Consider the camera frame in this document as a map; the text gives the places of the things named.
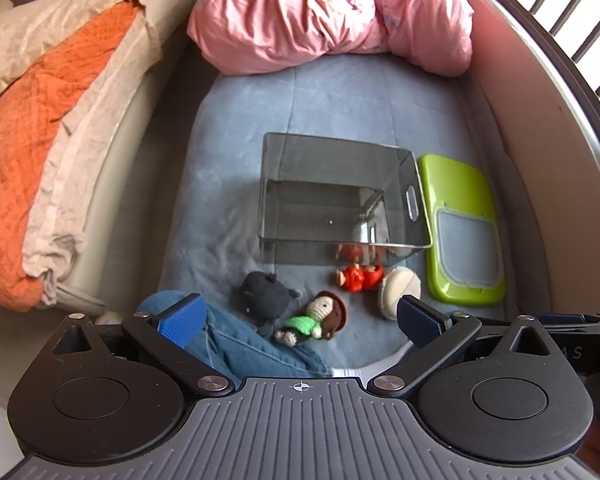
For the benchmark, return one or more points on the crochet doll green dress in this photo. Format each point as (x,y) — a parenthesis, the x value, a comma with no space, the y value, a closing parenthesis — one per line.
(321,318)

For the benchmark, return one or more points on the orange and beige blanket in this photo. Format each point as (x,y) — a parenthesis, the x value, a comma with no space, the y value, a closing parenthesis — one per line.
(68,69)

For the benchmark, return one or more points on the lime green box lid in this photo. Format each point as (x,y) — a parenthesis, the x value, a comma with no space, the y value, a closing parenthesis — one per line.
(465,263)

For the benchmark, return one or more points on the cream round macaron plush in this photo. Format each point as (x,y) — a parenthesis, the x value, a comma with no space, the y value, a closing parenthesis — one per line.
(397,283)

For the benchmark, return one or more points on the red Mario figure keychain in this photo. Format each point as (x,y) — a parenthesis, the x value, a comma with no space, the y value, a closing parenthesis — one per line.
(358,278)

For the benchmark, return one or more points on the pink crumpled duvet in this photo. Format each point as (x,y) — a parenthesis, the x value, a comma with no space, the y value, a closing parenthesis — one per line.
(247,37)

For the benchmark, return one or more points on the dark grey plush toy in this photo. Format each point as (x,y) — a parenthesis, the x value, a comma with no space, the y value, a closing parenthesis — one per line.
(267,300)

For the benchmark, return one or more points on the clear grey plastic storage box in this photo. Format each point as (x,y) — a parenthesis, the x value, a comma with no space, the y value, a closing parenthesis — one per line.
(330,201)

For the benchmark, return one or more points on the person's right hand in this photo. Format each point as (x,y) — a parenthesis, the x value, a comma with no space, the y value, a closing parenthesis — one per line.
(589,451)

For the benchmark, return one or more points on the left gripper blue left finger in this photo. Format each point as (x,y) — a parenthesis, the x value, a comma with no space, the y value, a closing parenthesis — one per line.
(164,338)

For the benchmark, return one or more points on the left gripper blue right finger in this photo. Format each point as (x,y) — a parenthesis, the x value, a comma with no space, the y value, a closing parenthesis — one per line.
(440,341)

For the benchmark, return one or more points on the person's blue jeans legs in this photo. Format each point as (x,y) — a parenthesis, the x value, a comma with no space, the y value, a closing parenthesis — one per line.
(233,348)

